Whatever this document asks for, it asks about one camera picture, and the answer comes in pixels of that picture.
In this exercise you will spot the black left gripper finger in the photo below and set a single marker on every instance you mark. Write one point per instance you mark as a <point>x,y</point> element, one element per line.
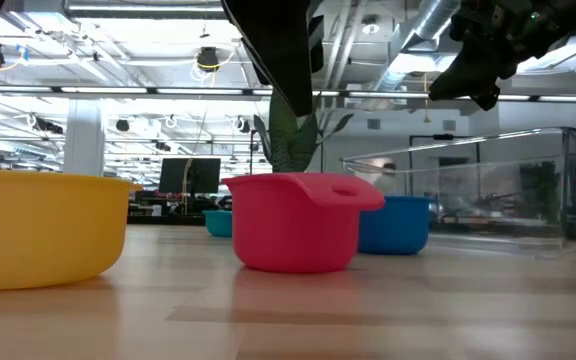
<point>278,45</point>
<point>318,42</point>

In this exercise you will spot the red measuring cup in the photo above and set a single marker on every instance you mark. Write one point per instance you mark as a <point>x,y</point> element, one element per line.
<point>288,230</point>

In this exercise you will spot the teal measuring cup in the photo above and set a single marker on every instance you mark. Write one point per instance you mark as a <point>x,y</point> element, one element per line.
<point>218,222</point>

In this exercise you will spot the silver ceiling duct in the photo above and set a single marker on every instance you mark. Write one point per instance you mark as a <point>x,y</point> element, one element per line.
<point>428,25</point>

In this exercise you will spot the person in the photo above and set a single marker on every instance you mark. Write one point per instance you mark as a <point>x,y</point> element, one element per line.
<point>387,175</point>

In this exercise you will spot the yellow measuring cup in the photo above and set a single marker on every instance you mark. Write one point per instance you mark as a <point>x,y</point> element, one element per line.
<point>38,230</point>

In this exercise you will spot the white building column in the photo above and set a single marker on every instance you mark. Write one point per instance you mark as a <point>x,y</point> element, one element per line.
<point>84,140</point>

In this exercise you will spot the green snake plant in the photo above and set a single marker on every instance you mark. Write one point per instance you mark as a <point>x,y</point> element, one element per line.
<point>288,145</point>

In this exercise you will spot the blue measuring cup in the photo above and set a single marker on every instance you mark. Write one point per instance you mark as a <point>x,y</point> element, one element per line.
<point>398,225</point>

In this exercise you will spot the dark background monitor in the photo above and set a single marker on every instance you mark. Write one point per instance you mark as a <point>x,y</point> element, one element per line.
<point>188,175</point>

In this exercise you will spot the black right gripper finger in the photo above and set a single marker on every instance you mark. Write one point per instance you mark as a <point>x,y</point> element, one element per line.
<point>473,80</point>

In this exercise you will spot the clear plastic basket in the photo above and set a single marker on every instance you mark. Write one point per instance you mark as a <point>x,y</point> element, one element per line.
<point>498,200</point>

